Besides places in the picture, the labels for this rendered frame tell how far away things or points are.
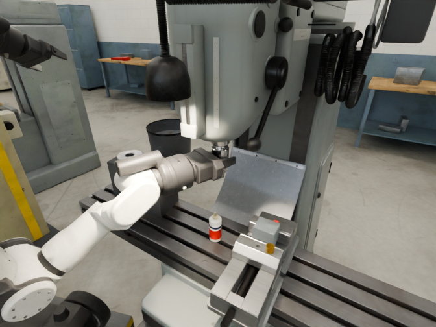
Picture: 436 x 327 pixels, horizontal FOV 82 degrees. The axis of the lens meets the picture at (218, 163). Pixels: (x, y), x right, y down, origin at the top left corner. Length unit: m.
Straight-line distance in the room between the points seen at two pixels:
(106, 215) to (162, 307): 0.42
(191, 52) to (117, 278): 1.78
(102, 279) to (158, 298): 1.23
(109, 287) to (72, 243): 1.47
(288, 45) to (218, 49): 0.21
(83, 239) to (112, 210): 0.08
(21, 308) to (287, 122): 0.86
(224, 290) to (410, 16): 0.72
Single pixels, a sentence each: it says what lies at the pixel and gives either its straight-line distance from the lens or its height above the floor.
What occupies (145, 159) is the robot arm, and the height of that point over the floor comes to 1.30.
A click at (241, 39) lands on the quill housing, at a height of 1.53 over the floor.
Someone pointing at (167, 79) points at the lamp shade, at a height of 1.48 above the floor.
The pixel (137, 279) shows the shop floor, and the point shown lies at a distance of 2.01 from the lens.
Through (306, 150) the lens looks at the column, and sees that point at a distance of 0.98.
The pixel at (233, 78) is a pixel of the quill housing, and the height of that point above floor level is 1.46.
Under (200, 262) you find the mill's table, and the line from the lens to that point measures 0.81.
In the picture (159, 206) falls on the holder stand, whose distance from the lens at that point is 0.94.
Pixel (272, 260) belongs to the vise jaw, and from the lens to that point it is 0.69.
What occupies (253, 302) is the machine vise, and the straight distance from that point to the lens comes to 0.66.
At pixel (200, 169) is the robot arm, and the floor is 1.25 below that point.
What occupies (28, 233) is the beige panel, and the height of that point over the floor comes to 0.12.
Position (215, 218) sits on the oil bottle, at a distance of 0.81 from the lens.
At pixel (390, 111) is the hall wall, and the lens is 4.86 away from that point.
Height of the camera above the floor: 1.55
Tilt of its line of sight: 28 degrees down
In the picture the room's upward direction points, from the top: straight up
